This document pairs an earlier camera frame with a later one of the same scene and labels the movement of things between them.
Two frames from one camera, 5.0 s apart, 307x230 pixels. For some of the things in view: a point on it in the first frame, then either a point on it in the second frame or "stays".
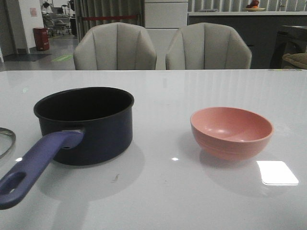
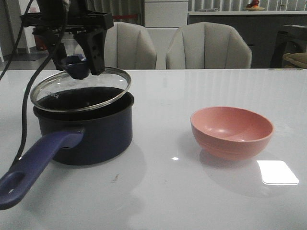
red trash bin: x=41 y=38 stays
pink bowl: x=230 y=133 stays
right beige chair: x=205 y=46 stays
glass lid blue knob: x=7 y=138 to x=75 y=89
